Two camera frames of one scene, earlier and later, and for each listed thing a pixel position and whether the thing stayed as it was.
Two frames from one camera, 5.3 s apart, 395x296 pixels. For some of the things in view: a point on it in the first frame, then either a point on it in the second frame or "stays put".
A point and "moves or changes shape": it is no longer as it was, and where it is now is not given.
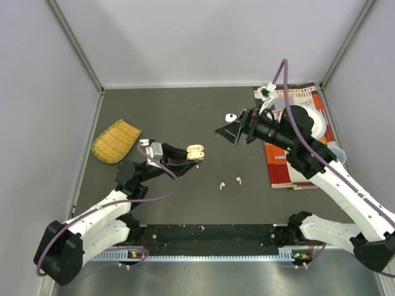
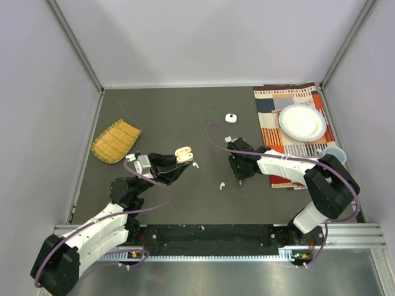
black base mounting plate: x=208 y=240 stays put
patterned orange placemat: x=281 y=174 stays put
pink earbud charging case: x=195 y=152 moves or changes shape
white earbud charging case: x=230 y=118 stays put
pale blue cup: x=340 y=154 stays put
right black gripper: x=232 y=131 → x=238 y=175
